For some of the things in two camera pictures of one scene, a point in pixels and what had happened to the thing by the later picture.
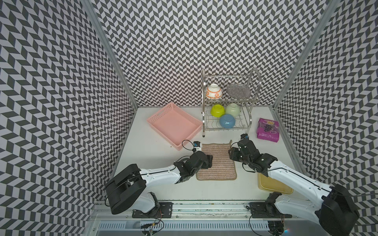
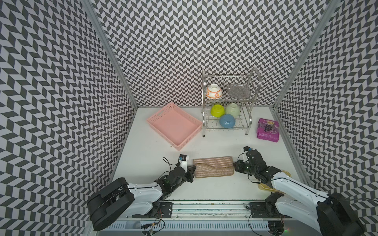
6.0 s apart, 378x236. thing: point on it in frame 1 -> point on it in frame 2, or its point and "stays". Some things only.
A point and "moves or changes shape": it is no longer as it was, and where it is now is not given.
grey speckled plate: [239, 91] stays
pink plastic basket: [173, 125] stays
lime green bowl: [217, 110] stays
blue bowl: [227, 121] stays
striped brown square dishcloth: [223, 168] moves or changes shape
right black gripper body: [236, 155] -> [245, 168]
